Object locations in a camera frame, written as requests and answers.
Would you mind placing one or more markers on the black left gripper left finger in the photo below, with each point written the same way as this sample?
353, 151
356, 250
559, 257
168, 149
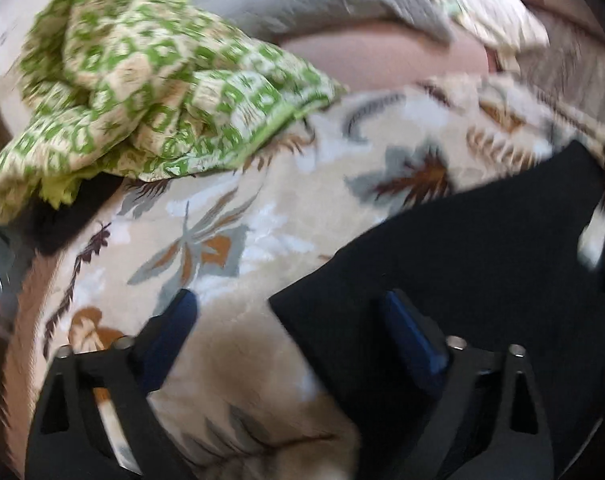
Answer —
67, 437

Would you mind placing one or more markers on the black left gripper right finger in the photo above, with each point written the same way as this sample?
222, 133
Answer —
456, 374

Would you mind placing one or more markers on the black pants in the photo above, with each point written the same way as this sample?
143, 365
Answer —
497, 265

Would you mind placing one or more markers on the leaf print fleece blanket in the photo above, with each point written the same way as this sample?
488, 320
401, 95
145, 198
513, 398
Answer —
241, 401

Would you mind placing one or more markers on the green patterned cloth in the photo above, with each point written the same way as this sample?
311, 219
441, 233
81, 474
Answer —
148, 90

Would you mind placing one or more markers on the striped floral bedspread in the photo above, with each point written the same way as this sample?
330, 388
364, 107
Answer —
571, 68

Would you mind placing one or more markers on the pink bed sheet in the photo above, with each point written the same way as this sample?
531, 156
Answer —
385, 55

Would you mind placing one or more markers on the cream floral pillow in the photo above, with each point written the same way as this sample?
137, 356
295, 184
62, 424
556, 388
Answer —
505, 26

